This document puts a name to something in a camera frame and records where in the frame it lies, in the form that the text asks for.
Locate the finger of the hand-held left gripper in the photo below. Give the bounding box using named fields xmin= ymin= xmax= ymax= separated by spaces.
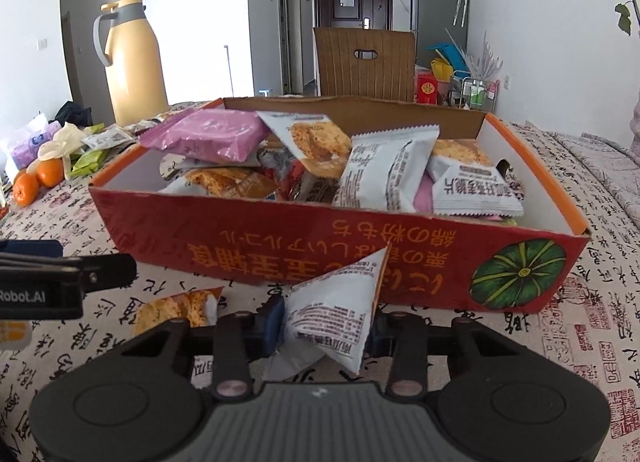
xmin=0 ymin=252 xmax=137 ymax=293
xmin=0 ymin=240 xmax=64 ymax=259

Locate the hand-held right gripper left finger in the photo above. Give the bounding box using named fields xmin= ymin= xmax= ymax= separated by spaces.
xmin=117 ymin=294 xmax=287 ymax=400

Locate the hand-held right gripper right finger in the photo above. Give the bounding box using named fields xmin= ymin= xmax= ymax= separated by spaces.
xmin=369 ymin=311 xmax=523 ymax=399

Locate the red cardboard box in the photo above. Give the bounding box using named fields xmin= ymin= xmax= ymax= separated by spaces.
xmin=89 ymin=96 xmax=591 ymax=314

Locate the white snack packet orange print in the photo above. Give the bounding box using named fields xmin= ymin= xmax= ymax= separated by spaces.
xmin=132 ymin=287 xmax=224 ymax=338

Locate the small pink snack packet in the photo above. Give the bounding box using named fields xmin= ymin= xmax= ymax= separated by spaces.
xmin=413 ymin=174 xmax=436 ymax=214

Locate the pile of white snack packets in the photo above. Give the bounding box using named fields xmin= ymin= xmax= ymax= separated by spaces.
xmin=157 ymin=109 xmax=526 ymax=217

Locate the large pink snack packet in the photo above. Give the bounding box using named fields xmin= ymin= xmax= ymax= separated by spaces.
xmin=139 ymin=108 xmax=272 ymax=166

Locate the orange mandarin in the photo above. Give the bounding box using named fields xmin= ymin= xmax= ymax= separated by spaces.
xmin=12 ymin=171 xmax=40 ymax=208
xmin=36 ymin=157 xmax=66 ymax=188

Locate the purple tissue pack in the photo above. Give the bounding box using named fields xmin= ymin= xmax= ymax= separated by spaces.
xmin=10 ymin=121 xmax=62 ymax=169

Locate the green sachet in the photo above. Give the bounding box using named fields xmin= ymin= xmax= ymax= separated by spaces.
xmin=70 ymin=147 xmax=118 ymax=178

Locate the cream rubber glove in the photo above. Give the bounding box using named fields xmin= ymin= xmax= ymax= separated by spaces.
xmin=37 ymin=122 xmax=83 ymax=173

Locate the small white sachet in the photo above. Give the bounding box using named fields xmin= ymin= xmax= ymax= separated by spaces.
xmin=81 ymin=124 xmax=135 ymax=151
xmin=127 ymin=114 xmax=168 ymax=135

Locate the dark cloth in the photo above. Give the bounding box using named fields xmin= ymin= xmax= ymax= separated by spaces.
xmin=54 ymin=101 xmax=94 ymax=129

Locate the yellow thermos jug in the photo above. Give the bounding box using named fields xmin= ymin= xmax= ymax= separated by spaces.
xmin=92 ymin=0 xmax=170 ymax=128

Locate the calligraphy print tablecloth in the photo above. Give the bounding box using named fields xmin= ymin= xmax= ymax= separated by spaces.
xmin=0 ymin=101 xmax=640 ymax=462

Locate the small red gift box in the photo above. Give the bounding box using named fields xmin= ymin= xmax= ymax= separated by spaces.
xmin=416 ymin=71 xmax=441 ymax=104

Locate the wooden chair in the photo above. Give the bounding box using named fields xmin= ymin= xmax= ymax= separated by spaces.
xmin=313 ymin=27 xmax=417 ymax=103

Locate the pale pink patterned cloth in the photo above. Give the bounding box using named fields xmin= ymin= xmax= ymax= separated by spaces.
xmin=510 ymin=123 xmax=640 ymax=228

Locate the blue plastic dustpan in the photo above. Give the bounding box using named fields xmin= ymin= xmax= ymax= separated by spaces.
xmin=427 ymin=42 xmax=468 ymax=73

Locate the pale purple dried plant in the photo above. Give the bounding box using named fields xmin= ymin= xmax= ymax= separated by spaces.
xmin=465 ymin=32 xmax=503 ymax=83

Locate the grey refrigerator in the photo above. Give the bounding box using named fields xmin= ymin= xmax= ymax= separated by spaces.
xmin=410 ymin=0 xmax=471 ymax=55

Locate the wire rack with bottles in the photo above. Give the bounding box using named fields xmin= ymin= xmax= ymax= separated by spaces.
xmin=450 ymin=73 xmax=498 ymax=110

